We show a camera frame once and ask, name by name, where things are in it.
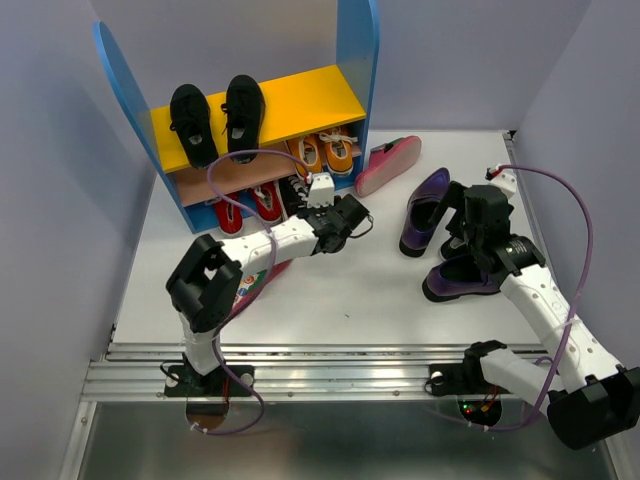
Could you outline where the purple shoe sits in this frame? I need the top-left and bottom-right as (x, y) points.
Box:
(422, 254), (500, 303)
(399, 168), (450, 258)

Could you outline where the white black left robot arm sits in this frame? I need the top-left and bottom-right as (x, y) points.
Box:
(163, 194), (372, 398)

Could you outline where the black white high-top sneaker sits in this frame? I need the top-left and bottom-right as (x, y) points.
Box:
(276, 175), (308, 220)

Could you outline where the yellow sneaker right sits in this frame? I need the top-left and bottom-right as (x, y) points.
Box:
(318, 126), (358, 177)

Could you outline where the red sneaker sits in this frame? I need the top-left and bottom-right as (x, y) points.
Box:
(205, 198), (243, 237)
(250, 181), (284, 225)

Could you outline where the yellow sneaker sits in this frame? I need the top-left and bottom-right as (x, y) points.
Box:
(318, 126), (358, 177)
(286, 134), (323, 181)

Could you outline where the yellow sneaker left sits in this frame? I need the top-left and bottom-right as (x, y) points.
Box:
(286, 134), (323, 181)

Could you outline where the aluminium mounting rail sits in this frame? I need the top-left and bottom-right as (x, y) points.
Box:
(80, 344), (465, 403)

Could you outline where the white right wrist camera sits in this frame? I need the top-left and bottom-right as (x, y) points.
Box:
(485, 166), (518, 200)

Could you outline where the black sneaker far left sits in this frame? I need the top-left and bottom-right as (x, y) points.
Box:
(169, 84), (218, 169)

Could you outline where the red sneaker right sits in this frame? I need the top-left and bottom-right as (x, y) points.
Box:
(250, 181), (284, 225)

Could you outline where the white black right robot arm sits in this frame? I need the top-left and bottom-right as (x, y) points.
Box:
(425, 182), (639, 450)

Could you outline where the pink patterned sandal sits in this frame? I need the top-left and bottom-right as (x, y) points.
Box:
(230, 260), (292, 318)
(354, 135), (422, 197)

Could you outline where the black sneaker on top shelf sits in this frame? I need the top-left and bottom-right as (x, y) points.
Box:
(221, 74), (266, 152)

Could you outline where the red sneaker left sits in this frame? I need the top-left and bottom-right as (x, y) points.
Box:
(205, 198), (243, 237)

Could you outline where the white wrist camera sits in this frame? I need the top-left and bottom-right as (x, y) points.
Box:
(485, 166), (518, 200)
(307, 172), (335, 208)

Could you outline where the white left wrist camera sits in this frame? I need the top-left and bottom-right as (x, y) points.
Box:
(307, 172), (335, 208)

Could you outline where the purple shoe upper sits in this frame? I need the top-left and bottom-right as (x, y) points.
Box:
(399, 168), (450, 258)

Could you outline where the purple shoe lower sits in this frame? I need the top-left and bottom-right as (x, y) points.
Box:
(422, 254), (500, 303)

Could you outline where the blue yellow shoe shelf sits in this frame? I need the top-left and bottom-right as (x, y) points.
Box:
(93, 1), (380, 233)

